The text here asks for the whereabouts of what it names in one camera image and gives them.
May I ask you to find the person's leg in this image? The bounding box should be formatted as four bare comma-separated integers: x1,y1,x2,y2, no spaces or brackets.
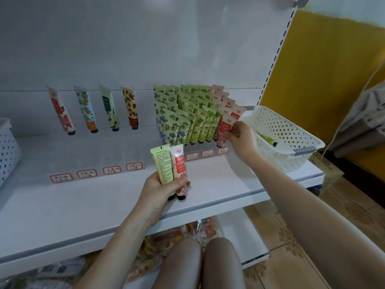
152,238,202,289
201,238,247,289

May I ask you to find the white metal shelf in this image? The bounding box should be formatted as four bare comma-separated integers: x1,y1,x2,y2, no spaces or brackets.
0,0,328,289

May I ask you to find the row of hand cream tubes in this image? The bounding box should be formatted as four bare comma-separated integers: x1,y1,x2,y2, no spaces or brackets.
47,84,246,148

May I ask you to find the person's right forearm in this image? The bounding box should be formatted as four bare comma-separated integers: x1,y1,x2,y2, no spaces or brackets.
243,155,385,289

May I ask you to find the person's left forearm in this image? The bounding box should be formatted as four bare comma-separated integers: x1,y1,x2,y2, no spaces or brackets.
75,214,169,289

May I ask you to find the pile of snack packets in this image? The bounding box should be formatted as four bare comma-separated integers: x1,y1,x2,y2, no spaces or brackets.
0,216,220,289

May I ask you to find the person's left hand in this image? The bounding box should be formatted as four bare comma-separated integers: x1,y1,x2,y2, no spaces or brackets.
135,171,192,229

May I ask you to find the small brown cardboard box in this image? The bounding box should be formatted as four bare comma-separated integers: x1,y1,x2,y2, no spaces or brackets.
308,152,345,189

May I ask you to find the person's right leg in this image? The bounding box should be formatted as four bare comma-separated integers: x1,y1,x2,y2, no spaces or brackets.
201,238,247,289

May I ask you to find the white hanging cable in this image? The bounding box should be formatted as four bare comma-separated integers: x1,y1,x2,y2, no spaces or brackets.
322,60,385,151

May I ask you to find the pale green hand cream tube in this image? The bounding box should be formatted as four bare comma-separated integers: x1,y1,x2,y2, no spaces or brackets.
150,144,176,201

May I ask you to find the pile of green hand cream tubes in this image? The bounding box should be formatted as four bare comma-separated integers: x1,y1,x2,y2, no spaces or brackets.
257,132,279,148

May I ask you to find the person's right hand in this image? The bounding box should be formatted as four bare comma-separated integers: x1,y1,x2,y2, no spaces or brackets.
225,120,261,166

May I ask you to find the person's left leg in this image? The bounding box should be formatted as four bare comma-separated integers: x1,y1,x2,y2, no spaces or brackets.
152,238,202,289

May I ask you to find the clear divider tray with labels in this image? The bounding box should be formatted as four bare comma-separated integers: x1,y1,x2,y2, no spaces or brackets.
50,146,231,183

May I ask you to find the white perforated plastic basket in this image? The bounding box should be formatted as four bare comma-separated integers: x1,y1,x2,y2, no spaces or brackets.
241,105,326,173
0,117,24,187

